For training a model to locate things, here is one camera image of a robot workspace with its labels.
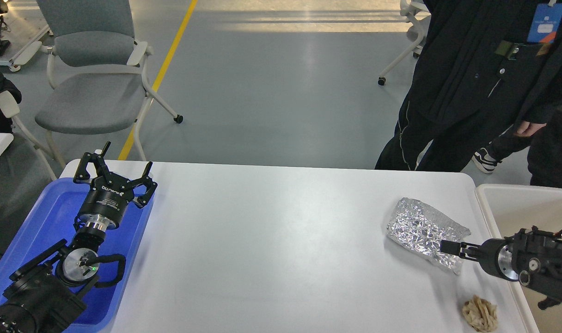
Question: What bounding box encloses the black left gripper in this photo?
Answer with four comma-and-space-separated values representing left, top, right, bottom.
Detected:
73, 142, 157, 229

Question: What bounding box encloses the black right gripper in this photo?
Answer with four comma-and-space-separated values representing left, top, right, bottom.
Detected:
440, 238, 519, 282

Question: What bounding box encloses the silver foil bag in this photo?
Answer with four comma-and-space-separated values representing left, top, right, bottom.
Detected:
386, 197, 471, 276

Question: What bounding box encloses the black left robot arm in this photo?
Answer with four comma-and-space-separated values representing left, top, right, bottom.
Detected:
0, 145, 157, 333

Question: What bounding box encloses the robot base on cart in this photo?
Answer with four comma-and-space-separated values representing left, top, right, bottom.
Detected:
0, 0, 52, 72

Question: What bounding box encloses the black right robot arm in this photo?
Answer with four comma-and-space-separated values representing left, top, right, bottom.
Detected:
440, 226, 562, 310

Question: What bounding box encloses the bystander right hand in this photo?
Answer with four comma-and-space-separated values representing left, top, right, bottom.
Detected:
514, 122, 547, 137

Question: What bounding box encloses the beige plastic bin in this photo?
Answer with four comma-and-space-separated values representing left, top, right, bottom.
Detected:
476, 184, 562, 333

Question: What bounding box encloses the crumpled brown paper ball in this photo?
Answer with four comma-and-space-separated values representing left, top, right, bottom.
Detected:
461, 295, 499, 333

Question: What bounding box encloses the blue plastic tray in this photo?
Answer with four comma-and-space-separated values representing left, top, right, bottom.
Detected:
0, 179, 153, 333

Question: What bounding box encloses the grey office chair left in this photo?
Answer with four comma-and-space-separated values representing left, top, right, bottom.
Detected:
35, 0, 183, 165

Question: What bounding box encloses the grey office chair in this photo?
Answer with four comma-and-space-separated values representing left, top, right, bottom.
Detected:
35, 0, 183, 165
378, 0, 431, 86

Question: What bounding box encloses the white armrest chair left edge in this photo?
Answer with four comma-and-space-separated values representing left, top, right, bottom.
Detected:
0, 90, 57, 181

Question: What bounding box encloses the person in black coat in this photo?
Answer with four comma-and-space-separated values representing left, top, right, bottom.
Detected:
375, 0, 562, 188

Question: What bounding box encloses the grey office chair right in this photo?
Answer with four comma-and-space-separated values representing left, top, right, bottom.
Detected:
378, 0, 431, 86

